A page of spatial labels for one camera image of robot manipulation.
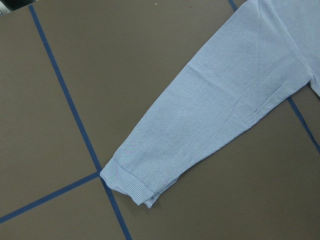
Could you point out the blue white striped shirt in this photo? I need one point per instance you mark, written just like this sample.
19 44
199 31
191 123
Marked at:
265 52

